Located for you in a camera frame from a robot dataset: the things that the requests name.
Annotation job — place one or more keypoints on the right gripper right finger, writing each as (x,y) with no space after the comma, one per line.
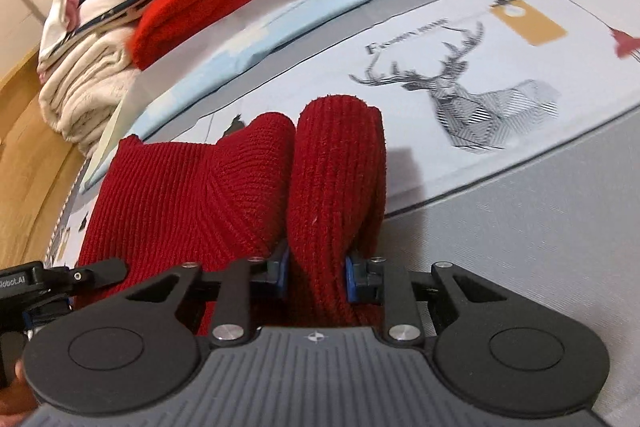
(377,282)

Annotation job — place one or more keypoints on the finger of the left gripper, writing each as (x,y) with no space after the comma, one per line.
(73,282)

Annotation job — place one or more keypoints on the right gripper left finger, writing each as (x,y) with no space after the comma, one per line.
(244,295)

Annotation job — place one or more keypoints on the dark red knit sweater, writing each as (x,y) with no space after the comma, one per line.
(316,184)

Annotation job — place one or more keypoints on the person's left hand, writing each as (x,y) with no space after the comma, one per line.
(17,401)

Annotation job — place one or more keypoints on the cream folded blanket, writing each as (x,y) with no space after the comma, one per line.
(81,92)

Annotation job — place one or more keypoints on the printed deer bed sheet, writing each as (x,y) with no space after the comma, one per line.
(511,126)

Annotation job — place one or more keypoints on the pink cloth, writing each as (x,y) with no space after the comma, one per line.
(70,13)

